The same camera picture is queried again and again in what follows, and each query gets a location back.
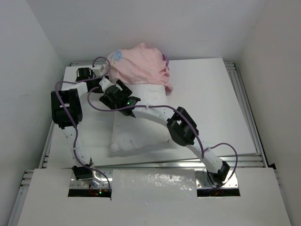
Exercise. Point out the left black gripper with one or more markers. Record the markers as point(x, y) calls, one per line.
point(99, 91)

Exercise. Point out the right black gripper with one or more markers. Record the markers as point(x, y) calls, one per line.
point(105, 98)

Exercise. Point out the pink purple pillowcase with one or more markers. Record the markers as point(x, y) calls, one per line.
point(140, 65)

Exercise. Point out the white pillow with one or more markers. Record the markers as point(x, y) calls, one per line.
point(135, 135)

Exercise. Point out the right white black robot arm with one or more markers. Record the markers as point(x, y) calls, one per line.
point(182, 128)

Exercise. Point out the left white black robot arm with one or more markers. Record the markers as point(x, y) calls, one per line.
point(67, 114)

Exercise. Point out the white front cover board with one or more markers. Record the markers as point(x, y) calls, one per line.
point(154, 197)

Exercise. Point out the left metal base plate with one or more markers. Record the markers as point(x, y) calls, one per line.
point(98, 182)

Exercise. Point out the metal base plate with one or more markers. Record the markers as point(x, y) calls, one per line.
point(98, 182)
point(205, 180)

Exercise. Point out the aluminium frame rail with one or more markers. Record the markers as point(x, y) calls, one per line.
point(242, 98)

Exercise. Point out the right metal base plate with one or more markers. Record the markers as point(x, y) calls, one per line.
point(205, 180)

